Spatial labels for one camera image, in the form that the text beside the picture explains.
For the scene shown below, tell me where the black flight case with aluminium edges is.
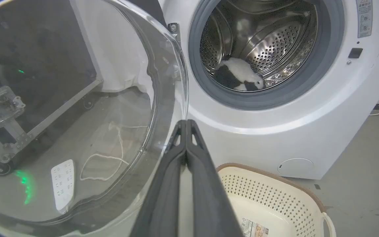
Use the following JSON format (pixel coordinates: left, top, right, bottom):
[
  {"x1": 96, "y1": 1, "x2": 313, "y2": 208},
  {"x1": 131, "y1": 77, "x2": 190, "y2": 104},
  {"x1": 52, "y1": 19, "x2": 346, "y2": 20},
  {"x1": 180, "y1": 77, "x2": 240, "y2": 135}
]
[{"x1": 0, "y1": 0, "x2": 104, "y2": 164}]

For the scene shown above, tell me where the white power cord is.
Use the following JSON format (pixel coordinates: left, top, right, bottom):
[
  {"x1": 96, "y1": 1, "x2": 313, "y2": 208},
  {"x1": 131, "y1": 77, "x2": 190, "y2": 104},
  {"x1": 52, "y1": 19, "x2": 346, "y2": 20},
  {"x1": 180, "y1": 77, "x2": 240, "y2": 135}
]
[{"x1": 79, "y1": 121, "x2": 149, "y2": 181}]

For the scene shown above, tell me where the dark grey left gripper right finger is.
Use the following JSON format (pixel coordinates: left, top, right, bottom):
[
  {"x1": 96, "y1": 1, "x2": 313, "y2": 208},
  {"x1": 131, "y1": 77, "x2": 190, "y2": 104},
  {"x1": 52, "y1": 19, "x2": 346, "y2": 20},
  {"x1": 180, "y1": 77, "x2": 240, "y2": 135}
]
[{"x1": 186, "y1": 119, "x2": 244, "y2": 237}]

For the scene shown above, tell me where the transparent washer door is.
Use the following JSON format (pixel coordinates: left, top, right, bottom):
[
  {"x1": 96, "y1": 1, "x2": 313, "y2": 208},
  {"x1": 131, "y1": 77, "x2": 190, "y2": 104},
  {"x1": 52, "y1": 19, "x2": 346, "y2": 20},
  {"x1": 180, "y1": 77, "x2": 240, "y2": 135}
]
[{"x1": 0, "y1": 0, "x2": 190, "y2": 237}]

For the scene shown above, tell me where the white power strip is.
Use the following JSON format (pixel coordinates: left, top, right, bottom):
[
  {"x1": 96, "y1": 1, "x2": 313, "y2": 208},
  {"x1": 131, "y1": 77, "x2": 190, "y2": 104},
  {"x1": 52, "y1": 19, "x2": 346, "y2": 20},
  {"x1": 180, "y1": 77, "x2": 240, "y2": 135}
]
[{"x1": 51, "y1": 159, "x2": 75, "y2": 211}]

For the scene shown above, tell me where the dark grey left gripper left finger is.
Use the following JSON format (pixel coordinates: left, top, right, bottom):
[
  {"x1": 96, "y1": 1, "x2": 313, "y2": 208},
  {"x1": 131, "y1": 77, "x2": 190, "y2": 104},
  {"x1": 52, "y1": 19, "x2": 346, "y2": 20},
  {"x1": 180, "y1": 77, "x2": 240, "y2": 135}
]
[{"x1": 130, "y1": 120, "x2": 187, "y2": 237}]

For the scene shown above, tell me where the cream perforated laundry basket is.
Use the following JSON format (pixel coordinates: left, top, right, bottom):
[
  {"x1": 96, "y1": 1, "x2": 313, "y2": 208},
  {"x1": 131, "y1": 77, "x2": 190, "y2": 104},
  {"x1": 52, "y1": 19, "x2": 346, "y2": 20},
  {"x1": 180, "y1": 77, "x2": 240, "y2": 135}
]
[{"x1": 216, "y1": 163, "x2": 337, "y2": 237}]

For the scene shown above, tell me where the white front-load washing machine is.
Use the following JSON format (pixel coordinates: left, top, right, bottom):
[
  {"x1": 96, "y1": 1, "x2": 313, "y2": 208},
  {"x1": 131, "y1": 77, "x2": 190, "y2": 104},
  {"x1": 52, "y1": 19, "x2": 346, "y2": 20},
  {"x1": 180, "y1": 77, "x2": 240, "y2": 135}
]
[{"x1": 158, "y1": 0, "x2": 379, "y2": 180}]

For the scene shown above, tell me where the black and white garment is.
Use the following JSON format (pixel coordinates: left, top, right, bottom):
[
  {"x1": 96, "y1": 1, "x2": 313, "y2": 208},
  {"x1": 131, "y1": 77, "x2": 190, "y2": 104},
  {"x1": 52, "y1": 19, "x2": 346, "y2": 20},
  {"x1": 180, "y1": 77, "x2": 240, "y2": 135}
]
[{"x1": 213, "y1": 57, "x2": 265, "y2": 92}]

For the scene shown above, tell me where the white cloth drape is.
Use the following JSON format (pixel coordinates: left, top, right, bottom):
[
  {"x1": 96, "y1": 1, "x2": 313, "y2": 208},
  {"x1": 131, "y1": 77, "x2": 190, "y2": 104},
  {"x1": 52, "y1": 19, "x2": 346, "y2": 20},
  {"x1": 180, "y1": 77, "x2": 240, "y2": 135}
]
[{"x1": 69, "y1": 0, "x2": 155, "y2": 109}]

